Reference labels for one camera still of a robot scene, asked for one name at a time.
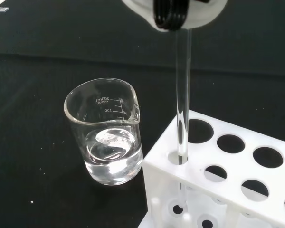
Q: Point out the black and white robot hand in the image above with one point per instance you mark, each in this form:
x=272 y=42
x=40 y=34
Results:
x=171 y=14

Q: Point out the white test tube rack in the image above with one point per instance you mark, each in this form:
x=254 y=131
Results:
x=228 y=166

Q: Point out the black bench cloth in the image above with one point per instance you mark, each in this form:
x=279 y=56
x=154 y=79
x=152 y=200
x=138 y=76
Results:
x=38 y=59

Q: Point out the glass beaker with water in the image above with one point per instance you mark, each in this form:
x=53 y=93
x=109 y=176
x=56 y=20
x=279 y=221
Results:
x=109 y=166

